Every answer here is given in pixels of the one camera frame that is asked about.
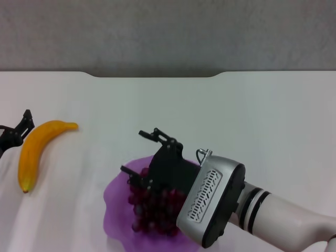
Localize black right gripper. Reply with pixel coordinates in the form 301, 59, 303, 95
120, 127, 202, 196

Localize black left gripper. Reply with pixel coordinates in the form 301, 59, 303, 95
0, 109, 36, 160

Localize yellow banana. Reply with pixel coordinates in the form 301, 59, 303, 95
17, 120, 79, 194

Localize dark red grape bunch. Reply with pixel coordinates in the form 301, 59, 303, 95
127, 167, 188, 238

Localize purple translucent wavy bowl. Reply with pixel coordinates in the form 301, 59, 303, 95
103, 154, 204, 252

